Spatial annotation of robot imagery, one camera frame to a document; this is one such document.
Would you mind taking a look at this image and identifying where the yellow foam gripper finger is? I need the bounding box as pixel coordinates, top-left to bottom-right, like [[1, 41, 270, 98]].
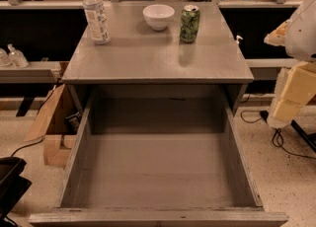
[[267, 62, 316, 128], [264, 20, 289, 46]]

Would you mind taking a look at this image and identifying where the clear plastic water bottle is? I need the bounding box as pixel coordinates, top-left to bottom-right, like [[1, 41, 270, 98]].
[[83, 0, 111, 44]]

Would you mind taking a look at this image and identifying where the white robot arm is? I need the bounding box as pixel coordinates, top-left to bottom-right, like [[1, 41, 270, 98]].
[[264, 0, 316, 128]]

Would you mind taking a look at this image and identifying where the open grey top drawer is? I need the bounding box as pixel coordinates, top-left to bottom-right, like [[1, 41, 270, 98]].
[[30, 86, 288, 227]]

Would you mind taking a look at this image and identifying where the small white pump dispenser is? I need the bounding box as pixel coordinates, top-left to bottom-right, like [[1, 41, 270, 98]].
[[235, 35, 243, 44]]

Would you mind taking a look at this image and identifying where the green soda can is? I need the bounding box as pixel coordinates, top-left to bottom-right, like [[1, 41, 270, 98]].
[[180, 4, 200, 43]]

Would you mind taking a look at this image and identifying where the white ceramic bowl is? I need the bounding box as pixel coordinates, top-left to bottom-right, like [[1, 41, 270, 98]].
[[142, 4, 175, 31]]

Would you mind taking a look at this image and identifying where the grey wooden cabinet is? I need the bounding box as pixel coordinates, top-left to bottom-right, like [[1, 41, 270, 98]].
[[63, 1, 253, 109]]

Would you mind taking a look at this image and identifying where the cardboard box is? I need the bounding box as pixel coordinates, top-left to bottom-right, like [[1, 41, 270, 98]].
[[23, 60, 80, 168]]

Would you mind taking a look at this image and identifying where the black bin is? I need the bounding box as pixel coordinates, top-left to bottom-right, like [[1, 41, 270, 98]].
[[0, 157, 32, 227]]

